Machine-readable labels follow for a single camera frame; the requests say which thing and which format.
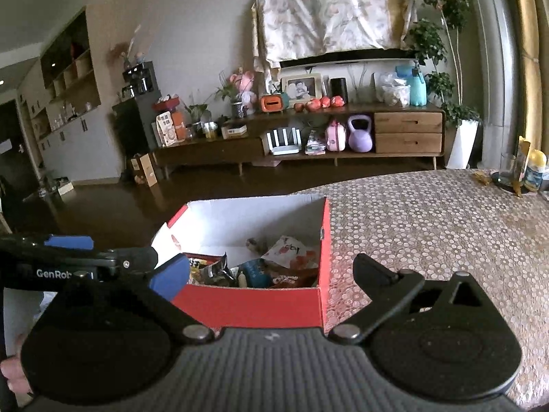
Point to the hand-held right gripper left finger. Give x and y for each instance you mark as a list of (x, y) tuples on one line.
[(169, 277)]

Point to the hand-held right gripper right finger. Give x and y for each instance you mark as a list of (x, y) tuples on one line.
[(373, 275)]

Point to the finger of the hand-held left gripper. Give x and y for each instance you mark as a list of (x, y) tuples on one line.
[(68, 241), (128, 259)]

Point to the orange snack packet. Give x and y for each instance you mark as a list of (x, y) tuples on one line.
[(199, 264)]

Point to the white grey printed snack packet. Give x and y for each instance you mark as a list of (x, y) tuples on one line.
[(216, 271)]

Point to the reddish brown snack packet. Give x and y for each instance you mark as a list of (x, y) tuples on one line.
[(296, 280)]

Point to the white red snack packet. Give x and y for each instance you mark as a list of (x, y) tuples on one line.
[(289, 252)]

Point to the blue snack packet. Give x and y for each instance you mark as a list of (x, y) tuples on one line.
[(257, 272)]

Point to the red cardboard box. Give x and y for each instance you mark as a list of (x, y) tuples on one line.
[(257, 307)]

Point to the person's left hand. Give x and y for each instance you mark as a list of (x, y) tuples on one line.
[(15, 371)]

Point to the black side cabinet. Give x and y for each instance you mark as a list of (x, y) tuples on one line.
[(133, 137)]

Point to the printed snack boxes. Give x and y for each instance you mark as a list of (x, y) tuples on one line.
[(165, 128)]

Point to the purple kettlebell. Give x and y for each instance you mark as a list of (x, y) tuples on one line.
[(359, 136)]

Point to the pink small case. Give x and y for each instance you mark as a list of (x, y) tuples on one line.
[(335, 137)]

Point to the stack of booklets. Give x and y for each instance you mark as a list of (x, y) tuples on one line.
[(315, 142)]

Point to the wooden television cabinet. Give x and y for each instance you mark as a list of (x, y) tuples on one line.
[(407, 133)]

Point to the yellow crumpled wrapper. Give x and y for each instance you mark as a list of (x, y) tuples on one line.
[(482, 177)]

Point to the black round coaster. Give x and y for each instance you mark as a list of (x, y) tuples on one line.
[(497, 181)]

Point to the white plant pot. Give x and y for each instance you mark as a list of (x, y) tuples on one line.
[(463, 145)]

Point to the white router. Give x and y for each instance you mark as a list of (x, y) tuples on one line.
[(282, 142)]

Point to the clear glass cup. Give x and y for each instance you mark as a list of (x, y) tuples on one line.
[(508, 168)]

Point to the black coffee machine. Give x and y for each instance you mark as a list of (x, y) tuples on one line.
[(139, 79)]

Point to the green plant in glass vase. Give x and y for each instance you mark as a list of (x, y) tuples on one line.
[(236, 109)]

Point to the clear plastic bag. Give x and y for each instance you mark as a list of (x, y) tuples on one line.
[(394, 93)]

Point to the black cylinder speaker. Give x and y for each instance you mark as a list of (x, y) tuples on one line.
[(338, 89)]

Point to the tall yellow packet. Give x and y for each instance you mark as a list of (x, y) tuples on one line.
[(523, 158)]

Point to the blue water jug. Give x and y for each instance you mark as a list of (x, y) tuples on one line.
[(418, 90)]

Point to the yellow lid wipes canister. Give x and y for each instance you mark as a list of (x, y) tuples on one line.
[(536, 172)]

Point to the orange tissue box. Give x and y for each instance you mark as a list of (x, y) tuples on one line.
[(273, 104)]

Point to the pink plush flowers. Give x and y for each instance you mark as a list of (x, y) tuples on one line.
[(242, 86)]

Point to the light blue container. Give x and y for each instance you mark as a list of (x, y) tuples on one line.
[(403, 73)]

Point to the black television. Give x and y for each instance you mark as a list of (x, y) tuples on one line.
[(343, 57)]

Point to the grey standing air conditioner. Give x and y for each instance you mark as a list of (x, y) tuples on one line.
[(493, 64)]

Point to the tall green potted plant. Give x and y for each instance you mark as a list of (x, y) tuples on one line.
[(437, 38)]

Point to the floral cloth television cover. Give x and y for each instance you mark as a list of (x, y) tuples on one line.
[(330, 13)]

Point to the yellow curtain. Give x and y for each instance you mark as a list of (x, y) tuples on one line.
[(532, 51)]

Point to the wooden wall shelves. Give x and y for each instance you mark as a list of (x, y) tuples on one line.
[(70, 60)]

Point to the white photo frame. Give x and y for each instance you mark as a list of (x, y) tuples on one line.
[(301, 88)]

